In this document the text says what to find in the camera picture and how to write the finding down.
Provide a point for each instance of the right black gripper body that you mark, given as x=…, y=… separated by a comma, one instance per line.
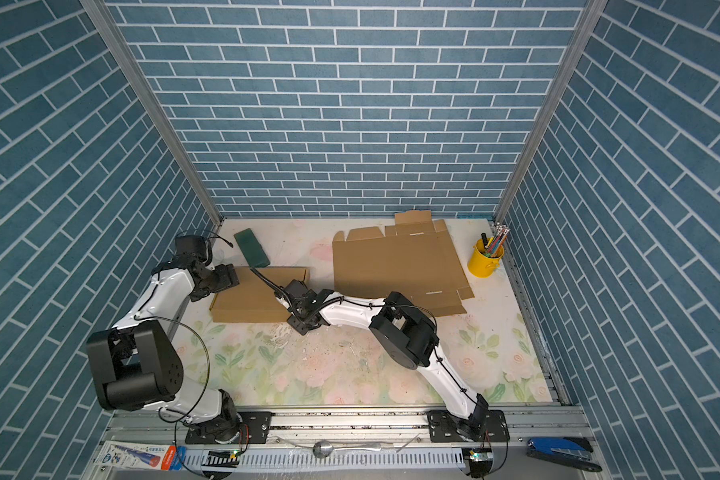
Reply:
x=298, y=322

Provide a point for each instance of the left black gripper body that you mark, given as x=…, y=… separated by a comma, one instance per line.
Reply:
x=216, y=279

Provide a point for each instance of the cardboard box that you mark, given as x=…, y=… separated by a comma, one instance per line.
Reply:
x=251, y=301
x=415, y=257

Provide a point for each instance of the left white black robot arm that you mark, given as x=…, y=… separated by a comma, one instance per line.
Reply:
x=134, y=364

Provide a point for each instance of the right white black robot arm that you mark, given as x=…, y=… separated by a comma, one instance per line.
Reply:
x=406, y=332

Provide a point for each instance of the green rectangular sponge block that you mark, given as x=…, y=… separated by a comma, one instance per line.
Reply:
x=251, y=249

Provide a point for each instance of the metal spoon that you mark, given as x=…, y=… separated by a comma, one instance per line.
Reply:
x=323, y=449

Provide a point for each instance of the yellow pen cup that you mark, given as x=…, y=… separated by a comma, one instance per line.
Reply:
x=480, y=264

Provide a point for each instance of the pens in cup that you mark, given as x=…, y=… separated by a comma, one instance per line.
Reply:
x=492, y=245

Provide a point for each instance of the white blue product package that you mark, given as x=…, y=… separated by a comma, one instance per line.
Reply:
x=137, y=456

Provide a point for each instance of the blue black pliers tool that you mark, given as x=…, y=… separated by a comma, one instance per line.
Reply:
x=573, y=452

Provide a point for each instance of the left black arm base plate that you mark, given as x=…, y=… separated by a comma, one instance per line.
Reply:
x=247, y=428

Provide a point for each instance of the white slotted cable duct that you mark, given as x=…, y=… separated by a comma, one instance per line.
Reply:
x=289, y=460

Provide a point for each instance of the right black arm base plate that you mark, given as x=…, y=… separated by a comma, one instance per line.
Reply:
x=443, y=427

